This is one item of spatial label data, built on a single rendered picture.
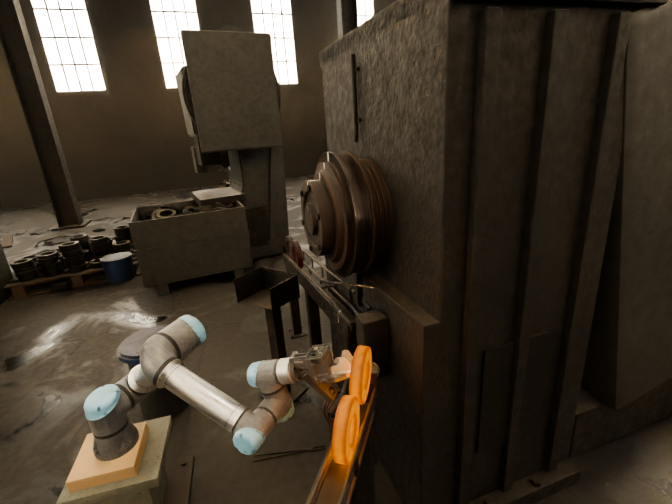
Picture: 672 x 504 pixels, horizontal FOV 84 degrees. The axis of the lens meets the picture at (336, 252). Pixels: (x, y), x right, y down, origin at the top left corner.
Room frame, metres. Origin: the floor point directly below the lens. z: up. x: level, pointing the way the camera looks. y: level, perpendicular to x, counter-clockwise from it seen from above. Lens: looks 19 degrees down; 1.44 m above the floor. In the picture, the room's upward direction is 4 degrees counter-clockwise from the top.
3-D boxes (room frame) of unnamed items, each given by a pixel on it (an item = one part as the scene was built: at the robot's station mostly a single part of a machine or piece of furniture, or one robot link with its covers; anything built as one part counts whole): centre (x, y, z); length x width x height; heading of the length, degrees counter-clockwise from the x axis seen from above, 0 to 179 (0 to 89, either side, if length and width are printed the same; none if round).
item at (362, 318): (1.16, -0.11, 0.68); 0.11 x 0.08 x 0.24; 108
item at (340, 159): (1.38, -0.03, 1.11); 0.47 x 0.06 x 0.47; 18
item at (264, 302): (1.79, 0.37, 0.36); 0.26 x 0.20 x 0.72; 53
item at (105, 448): (1.12, 0.88, 0.40); 0.15 x 0.15 x 0.10
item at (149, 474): (1.12, 0.88, 0.28); 0.32 x 0.32 x 0.04; 13
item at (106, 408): (1.12, 0.87, 0.52); 0.13 x 0.12 x 0.14; 155
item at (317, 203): (1.35, 0.07, 1.11); 0.28 x 0.06 x 0.28; 18
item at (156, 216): (3.78, 1.48, 0.39); 1.03 x 0.83 x 0.79; 112
